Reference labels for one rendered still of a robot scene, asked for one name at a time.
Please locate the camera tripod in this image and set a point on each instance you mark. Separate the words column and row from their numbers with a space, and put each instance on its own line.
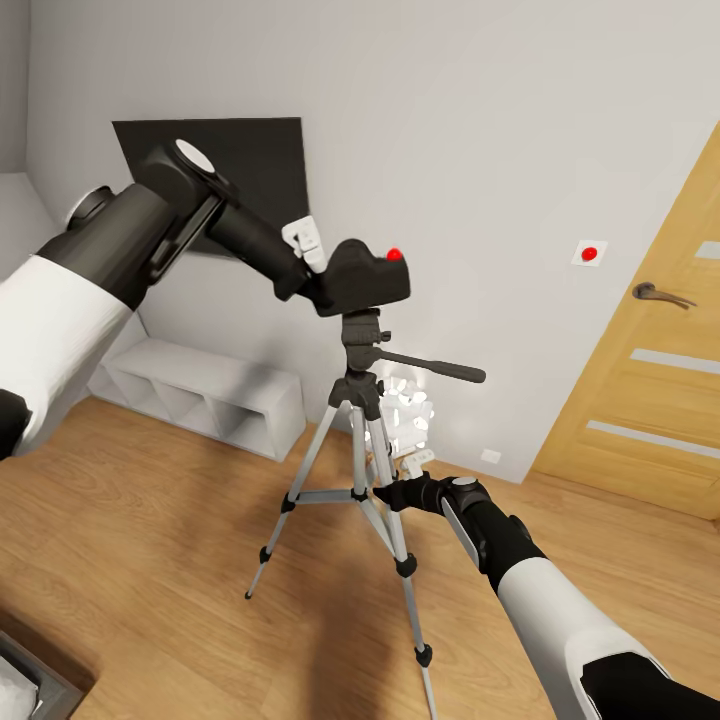
column 360, row 330

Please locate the bed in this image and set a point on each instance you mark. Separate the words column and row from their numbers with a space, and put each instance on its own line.
column 29, row 689

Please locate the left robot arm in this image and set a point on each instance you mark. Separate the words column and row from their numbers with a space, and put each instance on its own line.
column 62, row 310

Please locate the digital camera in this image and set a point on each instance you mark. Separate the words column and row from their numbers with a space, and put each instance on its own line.
column 355, row 279

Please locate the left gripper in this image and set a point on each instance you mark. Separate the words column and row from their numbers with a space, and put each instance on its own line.
column 271, row 255

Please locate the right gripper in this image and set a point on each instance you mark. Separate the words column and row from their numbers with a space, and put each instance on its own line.
column 403, row 494

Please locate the wall mounted tv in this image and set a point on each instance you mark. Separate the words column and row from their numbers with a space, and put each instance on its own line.
column 263, row 157

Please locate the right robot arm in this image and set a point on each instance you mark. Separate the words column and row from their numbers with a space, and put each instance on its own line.
column 590, row 667

